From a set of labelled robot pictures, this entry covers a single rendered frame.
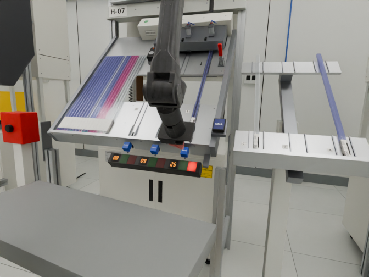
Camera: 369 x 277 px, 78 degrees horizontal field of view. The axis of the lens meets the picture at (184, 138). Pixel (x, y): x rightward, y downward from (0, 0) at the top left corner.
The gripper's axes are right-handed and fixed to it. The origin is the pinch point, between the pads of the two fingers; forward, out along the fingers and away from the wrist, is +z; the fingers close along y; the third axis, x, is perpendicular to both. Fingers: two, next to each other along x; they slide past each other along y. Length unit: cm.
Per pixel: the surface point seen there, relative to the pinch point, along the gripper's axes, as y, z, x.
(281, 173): -32.4, 17.0, -3.2
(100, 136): 33.8, 2.4, -2.5
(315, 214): -74, 138, -33
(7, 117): 98, 10, -13
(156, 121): 14.6, 4.4, -13.0
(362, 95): -122, 130, -156
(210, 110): -5.3, 4.6, -19.7
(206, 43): 2, 1, -57
